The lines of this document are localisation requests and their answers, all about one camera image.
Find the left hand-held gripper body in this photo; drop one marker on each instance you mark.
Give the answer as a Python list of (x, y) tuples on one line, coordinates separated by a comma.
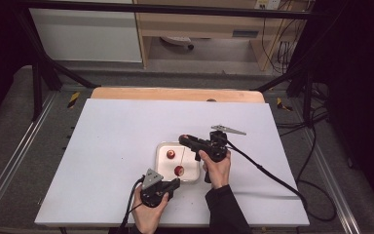
[(152, 191)]

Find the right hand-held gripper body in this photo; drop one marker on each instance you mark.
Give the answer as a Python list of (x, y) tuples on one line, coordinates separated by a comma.
[(219, 146)]

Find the white square tray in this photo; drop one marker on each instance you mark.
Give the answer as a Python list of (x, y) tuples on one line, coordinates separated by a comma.
[(162, 165)]

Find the thin bamboo skewer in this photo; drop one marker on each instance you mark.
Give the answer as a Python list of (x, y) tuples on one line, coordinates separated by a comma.
[(182, 159)]

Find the person's left hand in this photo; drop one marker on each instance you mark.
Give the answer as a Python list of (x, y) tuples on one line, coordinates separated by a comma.
[(147, 217)]

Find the person's right hand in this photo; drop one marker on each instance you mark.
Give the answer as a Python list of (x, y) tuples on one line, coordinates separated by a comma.
[(219, 174)]

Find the light wooden table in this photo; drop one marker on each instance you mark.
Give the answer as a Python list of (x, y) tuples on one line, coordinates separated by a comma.
[(175, 95)]

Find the office chair base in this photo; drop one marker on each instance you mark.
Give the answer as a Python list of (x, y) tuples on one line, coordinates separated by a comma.
[(177, 40)]

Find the light wooden desk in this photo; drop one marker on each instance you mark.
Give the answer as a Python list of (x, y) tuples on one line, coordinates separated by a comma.
[(191, 29)]

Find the white cabinet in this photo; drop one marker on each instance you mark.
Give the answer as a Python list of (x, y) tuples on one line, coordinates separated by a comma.
[(84, 35)]

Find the black curtain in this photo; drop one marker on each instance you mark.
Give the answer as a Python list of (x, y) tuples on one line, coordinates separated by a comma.
[(0, 48), (360, 81)]

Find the aluminium floor rail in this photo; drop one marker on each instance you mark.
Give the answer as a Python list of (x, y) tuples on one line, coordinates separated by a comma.
[(19, 149), (331, 182)]

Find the black metal frame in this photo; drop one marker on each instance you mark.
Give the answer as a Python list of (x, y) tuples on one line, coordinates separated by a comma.
[(175, 9)]

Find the white wall socket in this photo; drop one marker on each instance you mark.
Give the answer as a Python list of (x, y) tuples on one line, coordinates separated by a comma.
[(268, 4)]

